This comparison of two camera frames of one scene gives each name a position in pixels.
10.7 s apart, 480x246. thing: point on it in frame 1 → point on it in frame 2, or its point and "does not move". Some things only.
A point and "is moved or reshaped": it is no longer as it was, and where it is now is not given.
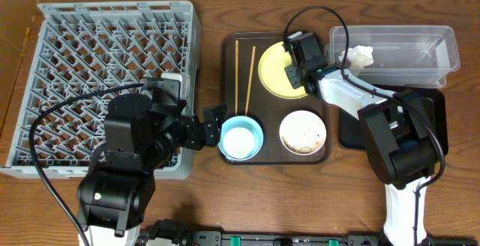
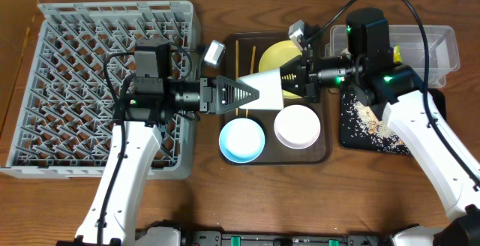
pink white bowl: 302,132 is moved or reshaped
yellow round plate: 272,73 does not move
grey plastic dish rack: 83,48 does not move
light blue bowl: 245,122 does not move
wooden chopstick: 253,54 does not move
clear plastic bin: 403,56 does not move
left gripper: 200,133 → 206,94
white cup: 238,142 → 269,85
